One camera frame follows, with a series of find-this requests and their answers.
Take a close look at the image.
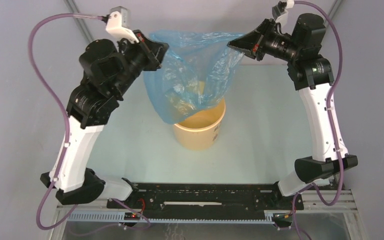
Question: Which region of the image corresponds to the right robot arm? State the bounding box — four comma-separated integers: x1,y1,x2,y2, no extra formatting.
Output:
227,13,358,209

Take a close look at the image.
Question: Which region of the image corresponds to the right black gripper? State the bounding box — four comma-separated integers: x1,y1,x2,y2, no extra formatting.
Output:
229,18,302,63

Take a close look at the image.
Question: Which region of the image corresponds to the right corner aluminium post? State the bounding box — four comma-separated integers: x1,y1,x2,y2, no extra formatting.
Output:
326,0,344,22

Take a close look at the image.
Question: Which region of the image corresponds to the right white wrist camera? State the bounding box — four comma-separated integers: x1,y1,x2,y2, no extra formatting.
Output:
272,0,295,25

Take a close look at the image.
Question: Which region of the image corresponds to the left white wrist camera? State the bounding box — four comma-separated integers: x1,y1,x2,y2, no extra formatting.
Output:
105,6,139,44

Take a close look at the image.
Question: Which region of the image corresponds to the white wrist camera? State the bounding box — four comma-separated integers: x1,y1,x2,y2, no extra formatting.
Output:
272,0,295,25
105,6,139,44

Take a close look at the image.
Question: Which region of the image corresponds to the blue plastic trash bag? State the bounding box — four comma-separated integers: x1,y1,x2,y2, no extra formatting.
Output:
143,30,244,125

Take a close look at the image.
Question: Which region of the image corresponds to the yellow trash bin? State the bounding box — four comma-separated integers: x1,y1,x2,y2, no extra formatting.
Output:
172,98,226,151

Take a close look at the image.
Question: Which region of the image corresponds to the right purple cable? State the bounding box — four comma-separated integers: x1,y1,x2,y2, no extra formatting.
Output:
292,0,347,207

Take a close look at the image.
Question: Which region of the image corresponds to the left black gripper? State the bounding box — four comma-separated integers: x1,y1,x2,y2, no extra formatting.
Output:
110,29,169,98

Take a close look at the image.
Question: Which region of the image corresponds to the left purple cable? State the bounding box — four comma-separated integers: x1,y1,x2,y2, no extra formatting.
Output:
28,13,108,231

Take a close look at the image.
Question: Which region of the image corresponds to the purple cable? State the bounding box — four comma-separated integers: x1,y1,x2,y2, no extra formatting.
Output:
292,0,347,207
28,13,108,231

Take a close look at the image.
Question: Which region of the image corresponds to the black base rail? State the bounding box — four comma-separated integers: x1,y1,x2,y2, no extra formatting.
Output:
106,182,304,222

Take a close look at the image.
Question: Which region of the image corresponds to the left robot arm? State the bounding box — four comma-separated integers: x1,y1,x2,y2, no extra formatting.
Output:
40,30,170,208

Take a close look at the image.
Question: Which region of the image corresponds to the left corner aluminium post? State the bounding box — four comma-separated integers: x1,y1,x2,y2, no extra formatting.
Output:
63,0,94,44

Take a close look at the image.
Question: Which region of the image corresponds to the small electronics board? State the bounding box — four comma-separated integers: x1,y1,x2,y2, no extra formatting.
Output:
123,212,141,221

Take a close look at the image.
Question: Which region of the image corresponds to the corner aluminium post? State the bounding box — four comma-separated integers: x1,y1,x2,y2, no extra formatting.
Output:
326,0,344,22
63,0,94,44

